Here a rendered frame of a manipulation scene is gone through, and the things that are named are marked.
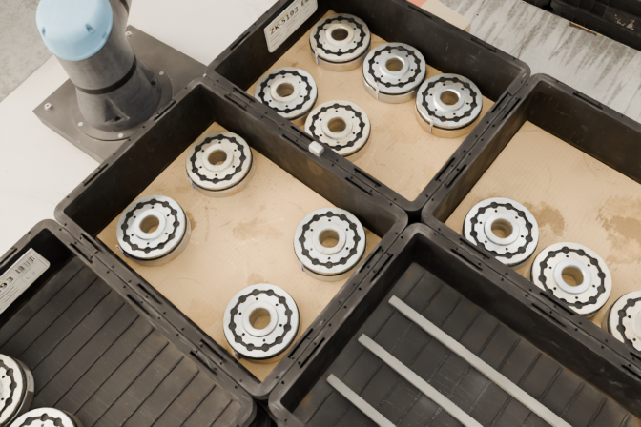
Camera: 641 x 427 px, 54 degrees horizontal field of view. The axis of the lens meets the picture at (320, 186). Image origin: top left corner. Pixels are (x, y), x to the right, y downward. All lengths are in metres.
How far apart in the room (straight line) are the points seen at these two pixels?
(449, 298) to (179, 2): 0.87
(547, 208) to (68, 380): 0.71
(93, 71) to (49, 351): 0.44
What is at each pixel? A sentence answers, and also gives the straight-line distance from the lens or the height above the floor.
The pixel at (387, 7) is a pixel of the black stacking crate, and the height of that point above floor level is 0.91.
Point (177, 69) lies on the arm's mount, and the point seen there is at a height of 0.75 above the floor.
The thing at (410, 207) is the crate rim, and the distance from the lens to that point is 0.84.
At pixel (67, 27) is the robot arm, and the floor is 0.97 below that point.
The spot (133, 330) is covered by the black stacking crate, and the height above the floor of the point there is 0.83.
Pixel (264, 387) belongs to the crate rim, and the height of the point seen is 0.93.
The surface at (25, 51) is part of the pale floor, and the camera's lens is 2.55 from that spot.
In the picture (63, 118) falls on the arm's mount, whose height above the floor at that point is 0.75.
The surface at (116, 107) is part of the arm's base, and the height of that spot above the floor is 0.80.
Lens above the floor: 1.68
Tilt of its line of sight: 62 degrees down
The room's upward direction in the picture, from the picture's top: 10 degrees counter-clockwise
